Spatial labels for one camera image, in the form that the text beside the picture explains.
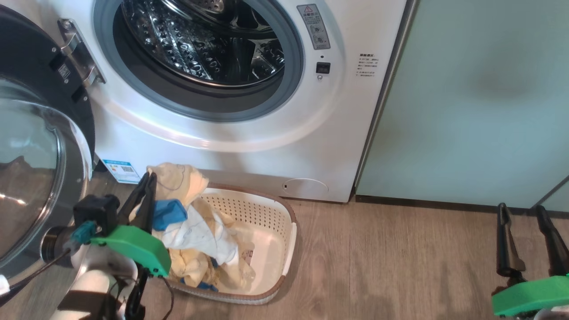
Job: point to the white perforated laundry basket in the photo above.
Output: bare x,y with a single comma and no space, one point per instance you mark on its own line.
266,231

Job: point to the white front-load washing machine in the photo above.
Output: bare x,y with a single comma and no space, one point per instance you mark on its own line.
311,133

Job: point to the wide pale green cabinet door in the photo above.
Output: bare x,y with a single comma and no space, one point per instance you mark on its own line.
466,111

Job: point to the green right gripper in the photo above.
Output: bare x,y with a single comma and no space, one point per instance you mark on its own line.
529,295

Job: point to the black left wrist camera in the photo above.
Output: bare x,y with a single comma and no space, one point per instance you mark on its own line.
95,213

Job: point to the round glass washing machine door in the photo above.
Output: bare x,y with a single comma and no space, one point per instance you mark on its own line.
26,178

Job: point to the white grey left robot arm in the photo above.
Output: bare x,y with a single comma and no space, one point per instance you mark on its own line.
95,284

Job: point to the blue white energy label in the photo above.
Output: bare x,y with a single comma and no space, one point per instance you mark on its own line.
121,171

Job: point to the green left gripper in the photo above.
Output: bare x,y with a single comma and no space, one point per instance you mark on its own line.
133,246

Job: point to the grey warning sticker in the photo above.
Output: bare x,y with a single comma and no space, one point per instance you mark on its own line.
314,26

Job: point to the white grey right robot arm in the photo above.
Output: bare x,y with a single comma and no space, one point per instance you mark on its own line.
553,314

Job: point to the cream garment with blue patches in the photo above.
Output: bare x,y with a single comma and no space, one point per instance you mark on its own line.
200,235

